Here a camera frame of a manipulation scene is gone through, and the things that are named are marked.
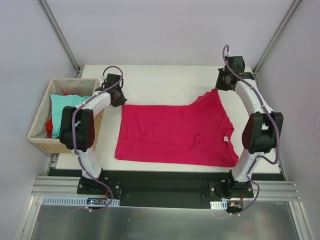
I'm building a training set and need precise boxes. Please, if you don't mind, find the pink t shirt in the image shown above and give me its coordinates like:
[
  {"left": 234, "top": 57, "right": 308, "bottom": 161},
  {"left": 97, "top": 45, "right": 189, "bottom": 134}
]
[{"left": 115, "top": 89, "right": 239, "bottom": 168}]

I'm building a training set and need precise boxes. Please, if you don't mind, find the right white cable duct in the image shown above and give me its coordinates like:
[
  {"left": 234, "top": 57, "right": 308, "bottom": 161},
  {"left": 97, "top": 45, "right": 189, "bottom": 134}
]
[{"left": 210, "top": 200, "right": 228, "bottom": 210}]

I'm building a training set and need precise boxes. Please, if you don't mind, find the red t shirt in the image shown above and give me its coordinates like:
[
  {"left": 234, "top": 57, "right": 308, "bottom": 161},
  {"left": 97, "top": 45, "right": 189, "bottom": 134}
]
[{"left": 45, "top": 93, "right": 74, "bottom": 139}]

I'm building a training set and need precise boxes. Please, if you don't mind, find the teal t shirt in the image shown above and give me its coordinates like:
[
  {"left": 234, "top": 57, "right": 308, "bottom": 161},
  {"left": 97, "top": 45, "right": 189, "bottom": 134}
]
[{"left": 50, "top": 93, "right": 89, "bottom": 139}]

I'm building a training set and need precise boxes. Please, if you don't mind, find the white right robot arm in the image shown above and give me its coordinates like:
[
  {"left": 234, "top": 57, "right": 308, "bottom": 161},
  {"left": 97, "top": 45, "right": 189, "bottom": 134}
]
[{"left": 213, "top": 55, "right": 284, "bottom": 199}]

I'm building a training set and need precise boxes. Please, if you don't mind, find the white cable duct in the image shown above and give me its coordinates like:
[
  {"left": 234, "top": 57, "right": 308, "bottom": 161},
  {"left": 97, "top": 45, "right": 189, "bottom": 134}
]
[
  {"left": 42, "top": 196, "right": 120, "bottom": 208},
  {"left": 210, "top": 200, "right": 228, "bottom": 210}
]

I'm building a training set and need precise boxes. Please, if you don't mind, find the wicker basket with cloth liner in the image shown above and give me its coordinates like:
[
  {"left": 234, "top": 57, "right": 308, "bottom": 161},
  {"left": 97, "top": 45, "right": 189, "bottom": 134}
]
[{"left": 27, "top": 78, "right": 101, "bottom": 154}]

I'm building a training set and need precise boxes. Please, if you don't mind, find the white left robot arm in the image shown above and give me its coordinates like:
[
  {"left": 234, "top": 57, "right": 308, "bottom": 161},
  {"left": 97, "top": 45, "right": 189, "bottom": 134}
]
[{"left": 59, "top": 73, "right": 127, "bottom": 195}]

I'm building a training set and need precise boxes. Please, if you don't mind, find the left white cable duct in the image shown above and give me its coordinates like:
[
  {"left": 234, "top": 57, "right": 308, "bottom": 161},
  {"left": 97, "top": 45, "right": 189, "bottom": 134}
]
[{"left": 42, "top": 196, "right": 120, "bottom": 208}]

